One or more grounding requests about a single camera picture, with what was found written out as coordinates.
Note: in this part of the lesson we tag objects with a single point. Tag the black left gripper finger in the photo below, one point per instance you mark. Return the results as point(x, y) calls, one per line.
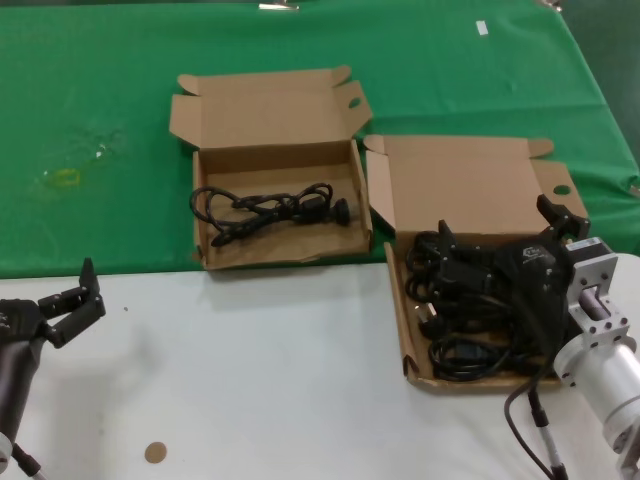
point(80, 322)
point(90, 280)

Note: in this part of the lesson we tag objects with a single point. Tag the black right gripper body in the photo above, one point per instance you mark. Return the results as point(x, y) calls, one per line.
point(537, 280)

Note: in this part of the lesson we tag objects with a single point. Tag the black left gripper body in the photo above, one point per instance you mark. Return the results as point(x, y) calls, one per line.
point(17, 320)

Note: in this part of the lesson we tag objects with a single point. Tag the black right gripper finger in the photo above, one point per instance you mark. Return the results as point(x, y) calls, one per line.
point(465, 262)
point(570, 227)

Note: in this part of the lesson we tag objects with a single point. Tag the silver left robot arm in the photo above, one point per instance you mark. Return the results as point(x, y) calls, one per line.
point(3, 447)

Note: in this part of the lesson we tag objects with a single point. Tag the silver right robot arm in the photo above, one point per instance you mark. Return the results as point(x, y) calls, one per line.
point(615, 370)

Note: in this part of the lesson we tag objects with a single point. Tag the open cardboard box round hole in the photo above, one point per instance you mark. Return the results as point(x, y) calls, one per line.
point(460, 185)

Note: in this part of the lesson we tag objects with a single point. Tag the shallow open cardboard box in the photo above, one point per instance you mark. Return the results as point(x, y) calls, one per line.
point(280, 150)

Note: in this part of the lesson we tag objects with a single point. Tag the round brown sticker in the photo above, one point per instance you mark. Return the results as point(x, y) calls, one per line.
point(155, 452)

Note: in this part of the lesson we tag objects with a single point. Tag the green tablecloth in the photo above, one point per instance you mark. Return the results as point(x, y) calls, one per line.
point(100, 75)

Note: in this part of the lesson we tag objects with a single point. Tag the white tape strip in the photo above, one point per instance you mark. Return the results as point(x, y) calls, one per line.
point(482, 28)

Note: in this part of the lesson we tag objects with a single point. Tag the small metal bracket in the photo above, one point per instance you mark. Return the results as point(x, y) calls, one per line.
point(550, 3)

